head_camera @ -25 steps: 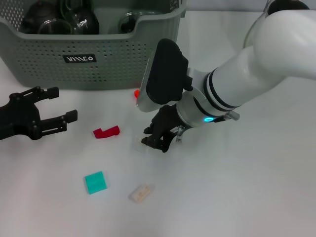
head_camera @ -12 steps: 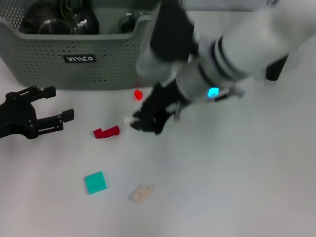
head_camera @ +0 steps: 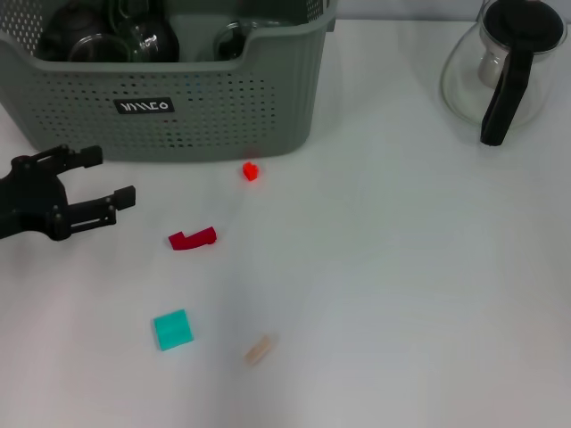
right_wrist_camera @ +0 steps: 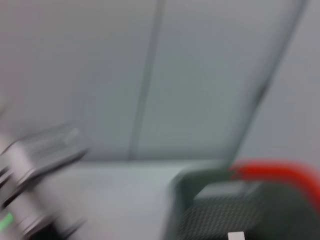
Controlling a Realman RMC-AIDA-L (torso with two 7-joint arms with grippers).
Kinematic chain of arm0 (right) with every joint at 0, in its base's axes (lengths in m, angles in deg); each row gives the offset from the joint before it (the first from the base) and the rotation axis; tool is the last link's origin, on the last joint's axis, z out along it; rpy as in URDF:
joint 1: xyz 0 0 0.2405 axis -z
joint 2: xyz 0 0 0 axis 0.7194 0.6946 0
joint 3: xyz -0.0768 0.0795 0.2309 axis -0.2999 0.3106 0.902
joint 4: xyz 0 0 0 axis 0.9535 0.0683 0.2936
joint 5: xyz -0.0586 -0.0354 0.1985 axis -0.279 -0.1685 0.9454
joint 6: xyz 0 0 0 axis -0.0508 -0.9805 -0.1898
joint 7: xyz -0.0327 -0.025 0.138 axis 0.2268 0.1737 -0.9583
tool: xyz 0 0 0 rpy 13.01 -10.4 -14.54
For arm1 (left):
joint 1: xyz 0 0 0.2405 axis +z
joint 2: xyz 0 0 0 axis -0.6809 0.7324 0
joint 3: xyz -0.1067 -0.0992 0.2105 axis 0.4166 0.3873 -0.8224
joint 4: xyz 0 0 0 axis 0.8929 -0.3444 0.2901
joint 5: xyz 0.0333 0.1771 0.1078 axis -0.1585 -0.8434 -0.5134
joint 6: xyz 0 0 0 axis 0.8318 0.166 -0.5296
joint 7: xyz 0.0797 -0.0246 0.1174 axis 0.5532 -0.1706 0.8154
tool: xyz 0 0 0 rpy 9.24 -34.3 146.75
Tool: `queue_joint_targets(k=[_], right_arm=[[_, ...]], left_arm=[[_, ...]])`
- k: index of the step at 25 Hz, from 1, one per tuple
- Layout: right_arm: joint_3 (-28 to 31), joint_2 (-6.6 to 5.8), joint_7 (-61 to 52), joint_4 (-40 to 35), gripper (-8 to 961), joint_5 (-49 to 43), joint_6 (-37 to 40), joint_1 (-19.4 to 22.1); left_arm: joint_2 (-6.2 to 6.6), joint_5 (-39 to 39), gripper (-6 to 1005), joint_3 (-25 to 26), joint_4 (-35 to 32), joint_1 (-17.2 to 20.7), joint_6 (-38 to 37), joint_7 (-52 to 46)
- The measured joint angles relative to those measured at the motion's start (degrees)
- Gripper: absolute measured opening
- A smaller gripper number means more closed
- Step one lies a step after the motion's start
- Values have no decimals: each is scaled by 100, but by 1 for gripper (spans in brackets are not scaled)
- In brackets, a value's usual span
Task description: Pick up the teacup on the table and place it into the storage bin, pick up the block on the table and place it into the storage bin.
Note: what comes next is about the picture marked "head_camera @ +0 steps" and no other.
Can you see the small red notched block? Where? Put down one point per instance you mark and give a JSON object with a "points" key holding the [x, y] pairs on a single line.
{"points": [[250, 171]]}

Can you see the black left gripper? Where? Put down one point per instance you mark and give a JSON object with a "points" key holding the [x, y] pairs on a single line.
{"points": [[27, 200]]}

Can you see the grey-green perforated storage bin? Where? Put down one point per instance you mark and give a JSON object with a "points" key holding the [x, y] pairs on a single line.
{"points": [[223, 111]]}

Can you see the large translucent white block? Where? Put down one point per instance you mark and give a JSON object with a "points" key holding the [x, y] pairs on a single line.
{"points": [[259, 351]]}

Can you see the teal ridged block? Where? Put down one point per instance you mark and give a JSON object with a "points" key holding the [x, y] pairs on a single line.
{"points": [[173, 331]]}

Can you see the dark red curved block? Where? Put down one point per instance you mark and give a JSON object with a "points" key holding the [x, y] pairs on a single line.
{"points": [[183, 241]]}

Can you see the dark brown clay teapot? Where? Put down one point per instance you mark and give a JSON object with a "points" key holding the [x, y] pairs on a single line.
{"points": [[58, 31]]}

